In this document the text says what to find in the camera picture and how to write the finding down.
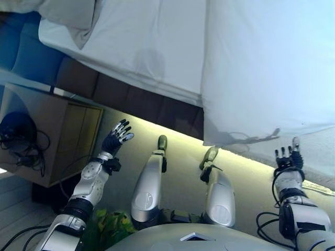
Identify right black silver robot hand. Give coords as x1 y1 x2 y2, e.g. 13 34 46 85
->
274 135 305 171

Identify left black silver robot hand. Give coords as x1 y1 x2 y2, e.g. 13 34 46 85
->
102 119 135 159

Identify white duvet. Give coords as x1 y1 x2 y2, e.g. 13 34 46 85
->
200 0 335 153

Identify grey streaked floor rug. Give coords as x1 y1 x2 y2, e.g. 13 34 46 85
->
300 181 335 196

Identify wooden nightstand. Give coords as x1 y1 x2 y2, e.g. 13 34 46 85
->
0 83 104 188

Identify left silver robot leg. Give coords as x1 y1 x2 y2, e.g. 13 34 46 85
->
130 134 168 227

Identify silver robot leg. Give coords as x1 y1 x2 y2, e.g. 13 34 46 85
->
130 134 168 227
199 146 236 229

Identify right silver robot leg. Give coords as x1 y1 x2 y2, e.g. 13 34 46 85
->
199 146 236 229

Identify green leafy plant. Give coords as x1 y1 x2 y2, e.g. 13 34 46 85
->
91 208 137 251

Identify silver robot torso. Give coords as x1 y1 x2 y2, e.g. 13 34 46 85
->
104 222 294 251

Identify white sheeted mattress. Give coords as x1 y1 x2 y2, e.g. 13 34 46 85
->
38 0 210 108

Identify large beige pillow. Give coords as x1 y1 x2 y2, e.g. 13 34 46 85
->
38 0 103 50

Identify padded tufted headboard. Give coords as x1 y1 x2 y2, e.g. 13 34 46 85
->
0 12 66 77

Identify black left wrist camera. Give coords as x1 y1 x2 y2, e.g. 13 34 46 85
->
103 157 122 176

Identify brown padded bed frame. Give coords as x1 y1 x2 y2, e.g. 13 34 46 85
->
53 56 205 142

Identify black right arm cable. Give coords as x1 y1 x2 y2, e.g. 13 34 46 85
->
255 167 307 248

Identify black headphones with cable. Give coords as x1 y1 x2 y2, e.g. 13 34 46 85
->
0 111 51 179

